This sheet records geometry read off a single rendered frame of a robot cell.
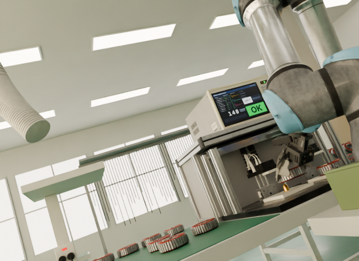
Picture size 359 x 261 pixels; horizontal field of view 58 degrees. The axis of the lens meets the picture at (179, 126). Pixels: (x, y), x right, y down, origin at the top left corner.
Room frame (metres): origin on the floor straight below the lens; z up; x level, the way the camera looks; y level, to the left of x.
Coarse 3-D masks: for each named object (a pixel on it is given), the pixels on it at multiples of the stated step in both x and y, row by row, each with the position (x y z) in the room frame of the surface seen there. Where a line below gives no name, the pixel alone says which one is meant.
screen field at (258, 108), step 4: (256, 104) 1.51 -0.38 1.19; (260, 104) 1.52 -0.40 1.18; (248, 108) 1.49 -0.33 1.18; (252, 108) 1.50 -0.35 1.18; (256, 108) 1.51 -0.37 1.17; (260, 108) 1.51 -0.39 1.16; (264, 108) 1.52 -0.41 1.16; (248, 112) 1.49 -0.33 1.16; (252, 112) 1.49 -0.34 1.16; (256, 112) 1.50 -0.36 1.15; (260, 112) 1.51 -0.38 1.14
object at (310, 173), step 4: (308, 168) 1.54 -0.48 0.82; (312, 168) 1.55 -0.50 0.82; (308, 172) 1.54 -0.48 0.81; (312, 172) 1.54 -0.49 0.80; (300, 176) 1.56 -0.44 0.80; (304, 176) 1.54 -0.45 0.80; (308, 176) 1.53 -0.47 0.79; (312, 176) 1.54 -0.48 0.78; (300, 180) 1.57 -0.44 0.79; (304, 180) 1.55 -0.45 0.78
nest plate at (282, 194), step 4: (304, 184) 1.34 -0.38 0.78; (308, 184) 1.29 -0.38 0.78; (312, 184) 1.30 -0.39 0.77; (292, 188) 1.35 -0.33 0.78; (296, 188) 1.28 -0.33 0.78; (300, 188) 1.27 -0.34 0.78; (304, 188) 1.28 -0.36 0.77; (280, 192) 1.40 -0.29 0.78; (284, 192) 1.33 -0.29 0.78; (288, 192) 1.26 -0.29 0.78; (292, 192) 1.26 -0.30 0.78; (296, 192) 1.27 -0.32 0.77; (272, 196) 1.34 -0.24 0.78; (276, 196) 1.29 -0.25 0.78; (280, 196) 1.26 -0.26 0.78; (284, 196) 1.25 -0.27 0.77; (264, 200) 1.37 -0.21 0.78; (268, 200) 1.35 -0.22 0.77; (272, 200) 1.32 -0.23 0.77
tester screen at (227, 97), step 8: (240, 88) 1.49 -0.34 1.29; (248, 88) 1.51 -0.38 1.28; (256, 88) 1.52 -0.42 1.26; (216, 96) 1.44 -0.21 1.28; (224, 96) 1.46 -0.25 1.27; (232, 96) 1.47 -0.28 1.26; (240, 96) 1.49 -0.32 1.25; (248, 96) 1.50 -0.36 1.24; (216, 104) 1.44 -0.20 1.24; (224, 104) 1.45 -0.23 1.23; (232, 104) 1.46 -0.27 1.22; (240, 104) 1.48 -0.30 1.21; (248, 104) 1.49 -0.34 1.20; (264, 104) 1.52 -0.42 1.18; (224, 112) 1.44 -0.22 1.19; (240, 112) 1.47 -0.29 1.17; (264, 112) 1.52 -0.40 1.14
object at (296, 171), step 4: (292, 168) 1.23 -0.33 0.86; (296, 168) 1.23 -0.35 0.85; (300, 168) 1.23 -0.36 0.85; (304, 168) 1.25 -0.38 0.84; (292, 172) 1.23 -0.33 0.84; (296, 172) 1.22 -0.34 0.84; (300, 172) 1.23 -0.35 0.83; (304, 172) 1.24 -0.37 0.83; (280, 176) 1.25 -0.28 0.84; (284, 176) 1.23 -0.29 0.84; (288, 176) 1.23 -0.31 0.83; (292, 176) 1.22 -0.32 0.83; (296, 176) 1.23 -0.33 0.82; (280, 180) 1.25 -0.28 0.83; (284, 180) 1.24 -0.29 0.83; (288, 180) 1.24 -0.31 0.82
